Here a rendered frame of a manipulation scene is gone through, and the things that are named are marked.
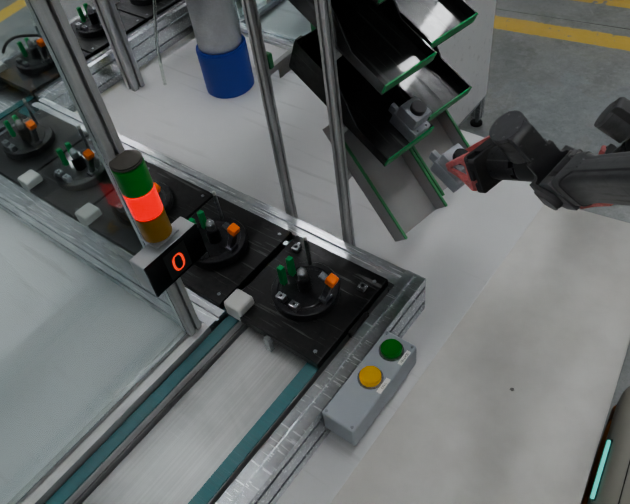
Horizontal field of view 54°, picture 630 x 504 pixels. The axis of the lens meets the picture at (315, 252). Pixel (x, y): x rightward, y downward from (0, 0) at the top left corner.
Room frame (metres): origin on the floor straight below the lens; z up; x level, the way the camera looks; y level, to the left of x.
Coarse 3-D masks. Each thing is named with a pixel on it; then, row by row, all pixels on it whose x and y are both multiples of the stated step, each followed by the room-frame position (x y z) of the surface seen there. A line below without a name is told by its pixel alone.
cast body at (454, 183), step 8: (456, 144) 0.86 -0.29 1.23; (432, 152) 0.89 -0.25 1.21; (448, 152) 0.85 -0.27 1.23; (456, 152) 0.84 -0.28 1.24; (464, 152) 0.84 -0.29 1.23; (432, 160) 0.88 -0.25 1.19; (440, 160) 0.85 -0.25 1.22; (448, 160) 0.83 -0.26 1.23; (432, 168) 0.86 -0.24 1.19; (440, 168) 0.85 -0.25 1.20; (456, 168) 0.82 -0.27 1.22; (464, 168) 0.82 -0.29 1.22; (440, 176) 0.85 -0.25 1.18; (448, 176) 0.83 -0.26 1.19; (456, 176) 0.82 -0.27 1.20; (448, 184) 0.83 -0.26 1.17; (456, 184) 0.81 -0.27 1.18; (464, 184) 0.84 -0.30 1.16
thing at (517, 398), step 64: (512, 256) 0.89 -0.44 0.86; (576, 256) 0.86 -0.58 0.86; (512, 320) 0.72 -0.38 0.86; (576, 320) 0.69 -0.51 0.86; (448, 384) 0.60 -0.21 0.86; (512, 384) 0.57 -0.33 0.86; (576, 384) 0.55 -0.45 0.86; (384, 448) 0.49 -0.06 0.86; (448, 448) 0.47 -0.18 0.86; (512, 448) 0.45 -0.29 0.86; (576, 448) 0.43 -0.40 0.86
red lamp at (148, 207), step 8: (152, 192) 0.73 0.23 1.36; (128, 200) 0.72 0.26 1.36; (136, 200) 0.72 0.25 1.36; (144, 200) 0.72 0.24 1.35; (152, 200) 0.73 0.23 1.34; (160, 200) 0.74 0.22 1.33; (136, 208) 0.72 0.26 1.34; (144, 208) 0.72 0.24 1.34; (152, 208) 0.72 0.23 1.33; (160, 208) 0.73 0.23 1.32; (136, 216) 0.72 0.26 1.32; (144, 216) 0.72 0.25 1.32; (152, 216) 0.72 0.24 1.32
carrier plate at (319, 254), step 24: (336, 264) 0.86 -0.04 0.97; (264, 288) 0.83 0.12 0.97; (384, 288) 0.79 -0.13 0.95; (264, 312) 0.77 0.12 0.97; (336, 312) 0.73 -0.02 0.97; (360, 312) 0.73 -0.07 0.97; (288, 336) 0.70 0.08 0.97; (312, 336) 0.69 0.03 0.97; (336, 336) 0.68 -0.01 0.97; (312, 360) 0.63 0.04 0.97
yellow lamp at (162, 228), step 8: (160, 216) 0.73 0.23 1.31; (136, 224) 0.73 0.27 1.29; (144, 224) 0.72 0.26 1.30; (152, 224) 0.72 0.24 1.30; (160, 224) 0.72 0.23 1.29; (168, 224) 0.74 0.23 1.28; (144, 232) 0.72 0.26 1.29; (152, 232) 0.72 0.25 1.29; (160, 232) 0.72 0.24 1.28; (168, 232) 0.73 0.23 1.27; (152, 240) 0.72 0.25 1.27; (160, 240) 0.72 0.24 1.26
